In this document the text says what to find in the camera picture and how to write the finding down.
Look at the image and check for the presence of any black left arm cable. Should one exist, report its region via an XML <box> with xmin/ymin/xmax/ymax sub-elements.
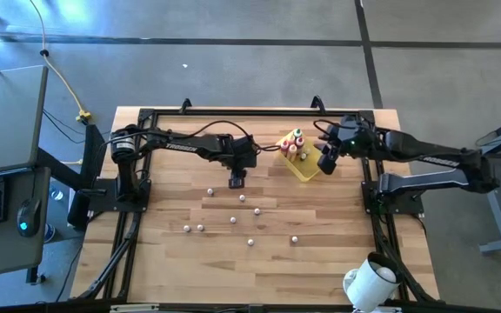
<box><xmin>163</xmin><ymin>120</ymin><xmax>283</xmax><ymax>153</ymax></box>

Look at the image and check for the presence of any yellow power cable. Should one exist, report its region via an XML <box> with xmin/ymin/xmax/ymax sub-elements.
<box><xmin>28</xmin><ymin>0</ymin><xmax>93</xmax><ymax>123</ymax></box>

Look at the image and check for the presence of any black aluminium table frame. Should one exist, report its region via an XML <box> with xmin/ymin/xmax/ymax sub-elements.
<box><xmin>76</xmin><ymin>95</ymin><xmax>441</xmax><ymax>304</ymax></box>

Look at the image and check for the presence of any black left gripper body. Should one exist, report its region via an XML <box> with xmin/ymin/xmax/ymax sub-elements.
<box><xmin>222</xmin><ymin>135</ymin><xmax>258</xmax><ymax>189</ymax></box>

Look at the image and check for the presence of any yellow translucent plastic bin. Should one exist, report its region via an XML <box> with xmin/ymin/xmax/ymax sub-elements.
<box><xmin>275</xmin><ymin>129</ymin><xmax>323</xmax><ymax>183</ymax></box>

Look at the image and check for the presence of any white mug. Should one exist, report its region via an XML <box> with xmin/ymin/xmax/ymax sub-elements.
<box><xmin>342</xmin><ymin>250</ymin><xmax>404</xmax><ymax>313</ymax></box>

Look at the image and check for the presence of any grey metal table frame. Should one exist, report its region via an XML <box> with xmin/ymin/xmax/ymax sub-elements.
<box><xmin>458</xmin><ymin>108</ymin><xmax>501</xmax><ymax>256</ymax></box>

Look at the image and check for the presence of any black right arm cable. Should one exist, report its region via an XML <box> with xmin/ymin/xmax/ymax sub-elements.
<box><xmin>312</xmin><ymin>118</ymin><xmax>343</xmax><ymax>134</ymax></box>

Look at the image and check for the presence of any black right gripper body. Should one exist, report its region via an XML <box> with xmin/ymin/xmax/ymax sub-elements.
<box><xmin>317</xmin><ymin>116</ymin><xmax>373</xmax><ymax>176</ymax></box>

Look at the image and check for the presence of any grey desk panel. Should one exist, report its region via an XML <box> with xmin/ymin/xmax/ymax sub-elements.
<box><xmin>0</xmin><ymin>64</ymin><xmax>50</xmax><ymax>176</ymax></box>

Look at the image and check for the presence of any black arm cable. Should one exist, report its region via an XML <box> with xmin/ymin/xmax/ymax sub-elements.
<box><xmin>163</xmin><ymin>120</ymin><xmax>283</xmax><ymax>153</ymax></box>
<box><xmin>312</xmin><ymin>118</ymin><xmax>343</xmax><ymax>134</ymax></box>

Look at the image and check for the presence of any black upright stand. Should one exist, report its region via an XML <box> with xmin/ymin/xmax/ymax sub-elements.
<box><xmin>37</xmin><ymin>123</ymin><xmax>109</xmax><ymax>195</ymax></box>

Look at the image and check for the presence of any black box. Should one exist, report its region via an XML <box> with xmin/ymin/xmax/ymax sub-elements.
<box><xmin>66</xmin><ymin>190</ymin><xmax>93</xmax><ymax>230</ymax></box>

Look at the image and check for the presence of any black computer mouse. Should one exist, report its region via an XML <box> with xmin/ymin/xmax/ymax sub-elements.
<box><xmin>17</xmin><ymin>198</ymin><xmax>42</xmax><ymax>238</ymax></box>

